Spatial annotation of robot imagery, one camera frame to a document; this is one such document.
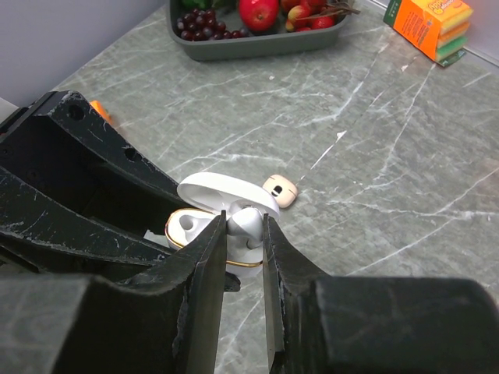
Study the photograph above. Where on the red apple toy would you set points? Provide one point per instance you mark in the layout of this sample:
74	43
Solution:
258	15

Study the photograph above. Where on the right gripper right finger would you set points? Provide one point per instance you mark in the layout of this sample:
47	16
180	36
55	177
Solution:
318	323

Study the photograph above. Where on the beige earbud charging case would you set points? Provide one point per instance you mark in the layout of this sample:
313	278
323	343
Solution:
284	192

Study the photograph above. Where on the orange sponge box front left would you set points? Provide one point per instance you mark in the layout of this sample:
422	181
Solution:
100	109

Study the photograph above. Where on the orange sponge box back left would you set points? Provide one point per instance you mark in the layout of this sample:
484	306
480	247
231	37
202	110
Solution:
437	28

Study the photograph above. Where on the dark grape bunch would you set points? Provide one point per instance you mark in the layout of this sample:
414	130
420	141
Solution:
203	25

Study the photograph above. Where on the orange sponge box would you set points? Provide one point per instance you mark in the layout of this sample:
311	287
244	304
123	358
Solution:
100	109
437	28

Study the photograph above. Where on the white earbud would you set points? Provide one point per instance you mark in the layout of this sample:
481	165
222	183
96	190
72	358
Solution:
245	228

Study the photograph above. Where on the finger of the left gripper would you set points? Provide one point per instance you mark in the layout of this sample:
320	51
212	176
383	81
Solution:
106	239
62	147

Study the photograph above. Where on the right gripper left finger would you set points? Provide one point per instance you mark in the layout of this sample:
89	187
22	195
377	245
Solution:
163	320

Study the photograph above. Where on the grey fruit tray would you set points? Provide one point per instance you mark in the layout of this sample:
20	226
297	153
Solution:
279	42

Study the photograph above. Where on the red lychee bunch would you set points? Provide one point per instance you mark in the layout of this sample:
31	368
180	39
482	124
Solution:
307	15

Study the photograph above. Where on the green lime toy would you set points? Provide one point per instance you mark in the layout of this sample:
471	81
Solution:
196	4

